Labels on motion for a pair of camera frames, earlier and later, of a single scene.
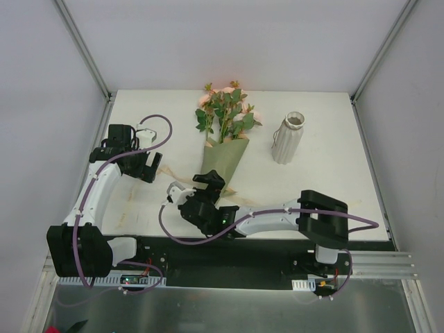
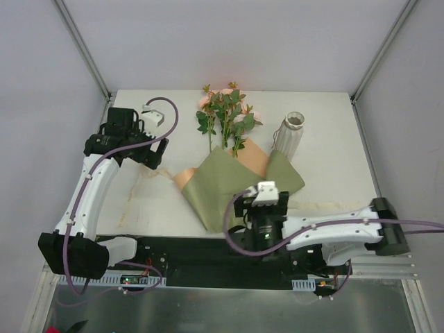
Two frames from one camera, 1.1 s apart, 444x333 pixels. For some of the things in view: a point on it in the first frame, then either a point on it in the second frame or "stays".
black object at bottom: [77, 326] stays
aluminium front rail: [370, 264] stays
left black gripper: [146, 170] → [152, 152]
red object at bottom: [51, 329] stays
